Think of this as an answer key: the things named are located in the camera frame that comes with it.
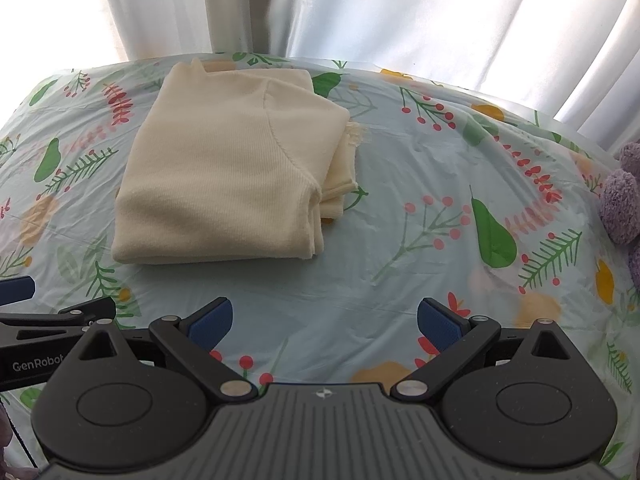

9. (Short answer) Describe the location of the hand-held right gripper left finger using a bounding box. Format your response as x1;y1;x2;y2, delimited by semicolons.
70;296;259;401

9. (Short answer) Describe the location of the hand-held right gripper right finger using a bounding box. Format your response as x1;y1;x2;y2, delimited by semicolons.
390;296;576;401

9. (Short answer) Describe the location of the floral printed table cover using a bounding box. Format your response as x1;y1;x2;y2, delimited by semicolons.
0;51;640;467

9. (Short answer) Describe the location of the cream knit sweater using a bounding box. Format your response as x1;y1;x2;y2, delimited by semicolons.
111;58;369;265

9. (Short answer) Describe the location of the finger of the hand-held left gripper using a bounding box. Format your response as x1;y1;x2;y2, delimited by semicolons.
0;296;117;343
0;275;37;307

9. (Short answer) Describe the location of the white curtain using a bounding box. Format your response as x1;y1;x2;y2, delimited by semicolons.
0;0;640;153

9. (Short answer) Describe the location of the purple plush toy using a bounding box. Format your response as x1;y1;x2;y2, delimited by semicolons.
599;136;640;287

